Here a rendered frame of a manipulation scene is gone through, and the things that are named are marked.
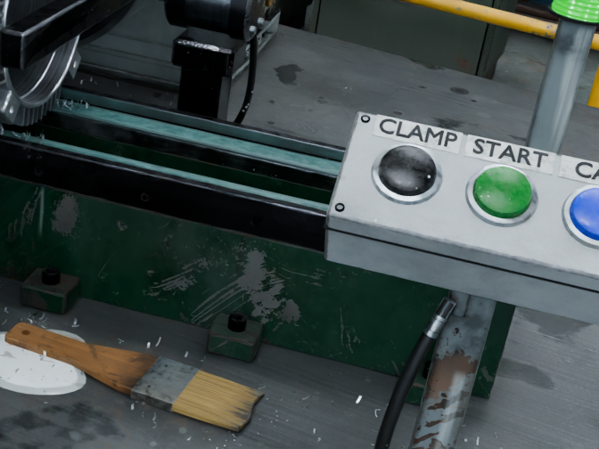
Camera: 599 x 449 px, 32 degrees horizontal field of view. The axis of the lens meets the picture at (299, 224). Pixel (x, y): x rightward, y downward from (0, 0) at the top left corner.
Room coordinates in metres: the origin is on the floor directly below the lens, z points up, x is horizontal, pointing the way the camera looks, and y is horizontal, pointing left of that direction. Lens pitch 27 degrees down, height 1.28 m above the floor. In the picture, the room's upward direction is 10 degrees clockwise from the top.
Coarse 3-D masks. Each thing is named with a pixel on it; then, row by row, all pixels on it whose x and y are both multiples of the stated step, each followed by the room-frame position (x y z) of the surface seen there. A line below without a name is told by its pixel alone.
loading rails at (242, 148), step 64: (64, 128) 0.85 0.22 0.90; (128, 128) 0.84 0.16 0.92; (192, 128) 0.86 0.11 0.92; (256, 128) 0.86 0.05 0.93; (0, 192) 0.75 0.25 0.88; (64, 192) 0.74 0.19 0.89; (128, 192) 0.73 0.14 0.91; (192, 192) 0.72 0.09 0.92; (256, 192) 0.75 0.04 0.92; (320, 192) 0.81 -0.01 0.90; (0, 256) 0.75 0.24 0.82; (64, 256) 0.74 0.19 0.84; (128, 256) 0.73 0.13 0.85; (192, 256) 0.72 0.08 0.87; (256, 256) 0.72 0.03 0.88; (320, 256) 0.71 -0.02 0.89; (192, 320) 0.72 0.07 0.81; (256, 320) 0.72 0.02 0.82; (320, 320) 0.71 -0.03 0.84; (384, 320) 0.70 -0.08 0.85; (512, 320) 0.69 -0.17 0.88
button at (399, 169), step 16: (384, 160) 0.50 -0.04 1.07; (400, 160) 0.50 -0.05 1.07; (416, 160) 0.50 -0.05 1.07; (432, 160) 0.50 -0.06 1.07; (384, 176) 0.49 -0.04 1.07; (400, 176) 0.49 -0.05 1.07; (416, 176) 0.49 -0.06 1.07; (432, 176) 0.49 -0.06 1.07; (400, 192) 0.48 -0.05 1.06; (416, 192) 0.48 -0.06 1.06
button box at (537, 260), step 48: (384, 144) 0.51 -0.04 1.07; (432, 144) 0.51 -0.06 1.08; (480, 144) 0.52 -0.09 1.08; (336, 192) 0.48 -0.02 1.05; (384, 192) 0.48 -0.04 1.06; (432, 192) 0.49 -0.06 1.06; (576, 192) 0.49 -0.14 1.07; (336, 240) 0.48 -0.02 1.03; (384, 240) 0.47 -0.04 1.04; (432, 240) 0.47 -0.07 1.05; (480, 240) 0.47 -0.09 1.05; (528, 240) 0.47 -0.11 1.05; (576, 240) 0.47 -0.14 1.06; (480, 288) 0.48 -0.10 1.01; (528, 288) 0.47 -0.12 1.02; (576, 288) 0.46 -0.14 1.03
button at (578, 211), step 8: (584, 192) 0.49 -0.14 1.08; (592, 192) 0.49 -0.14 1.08; (576, 200) 0.48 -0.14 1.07; (584, 200) 0.48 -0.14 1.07; (592, 200) 0.48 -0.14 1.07; (576, 208) 0.48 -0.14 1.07; (584, 208) 0.48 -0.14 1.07; (592, 208) 0.48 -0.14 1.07; (576, 216) 0.48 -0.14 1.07; (584, 216) 0.47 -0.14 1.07; (592, 216) 0.47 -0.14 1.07; (576, 224) 0.47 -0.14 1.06; (584, 224) 0.47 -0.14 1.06; (592, 224) 0.47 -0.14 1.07; (584, 232) 0.47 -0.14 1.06; (592, 232) 0.47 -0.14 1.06
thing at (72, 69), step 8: (80, 56) 0.89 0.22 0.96; (72, 64) 0.87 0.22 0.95; (72, 72) 0.87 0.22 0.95; (0, 96) 0.75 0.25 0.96; (8, 96) 0.75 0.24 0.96; (0, 104) 0.74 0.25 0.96; (8, 104) 0.75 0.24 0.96; (16, 104) 0.76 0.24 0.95; (0, 112) 0.74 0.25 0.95; (8, 112) 0.75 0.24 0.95; (16, 112) 0.76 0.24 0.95; (0, 120) 0.75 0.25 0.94; (8, 120) 0.75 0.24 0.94
